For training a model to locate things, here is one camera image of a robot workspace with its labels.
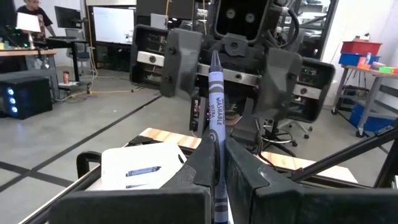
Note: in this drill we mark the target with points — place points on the black frame bracket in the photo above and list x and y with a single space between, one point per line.
81 161

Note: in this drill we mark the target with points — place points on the blue storage bin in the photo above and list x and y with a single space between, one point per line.
351 59

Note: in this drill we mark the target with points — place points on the black computer monitor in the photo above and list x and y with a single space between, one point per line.
66 17

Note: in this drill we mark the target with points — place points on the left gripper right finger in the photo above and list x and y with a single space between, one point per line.
295 205

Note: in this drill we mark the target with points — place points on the black computer tower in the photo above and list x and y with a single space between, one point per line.
31 96

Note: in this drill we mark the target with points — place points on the blue floor box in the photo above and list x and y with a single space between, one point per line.
373 123

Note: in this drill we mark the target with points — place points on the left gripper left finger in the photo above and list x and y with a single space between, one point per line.
140 205

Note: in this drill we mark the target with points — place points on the black standing desk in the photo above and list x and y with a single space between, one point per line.
62 40

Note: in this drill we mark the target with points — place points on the red storage bin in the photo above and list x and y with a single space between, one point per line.
360 48

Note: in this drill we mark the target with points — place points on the grey metal table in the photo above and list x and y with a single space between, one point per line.
370 93

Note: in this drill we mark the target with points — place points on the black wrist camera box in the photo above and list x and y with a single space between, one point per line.
239 29

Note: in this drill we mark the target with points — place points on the small cup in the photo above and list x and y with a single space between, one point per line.
66 77

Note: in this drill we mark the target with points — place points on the white desk lamp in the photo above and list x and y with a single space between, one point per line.
28 21

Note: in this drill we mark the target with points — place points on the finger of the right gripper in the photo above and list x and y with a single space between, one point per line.
182 62
280 81

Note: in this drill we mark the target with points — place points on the wooden desk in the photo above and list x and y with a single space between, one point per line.
28 53

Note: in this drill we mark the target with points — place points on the person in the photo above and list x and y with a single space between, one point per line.
34 14

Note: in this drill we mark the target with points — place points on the large white screen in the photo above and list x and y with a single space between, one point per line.
113 25

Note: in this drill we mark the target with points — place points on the office chair base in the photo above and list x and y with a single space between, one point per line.
276 137

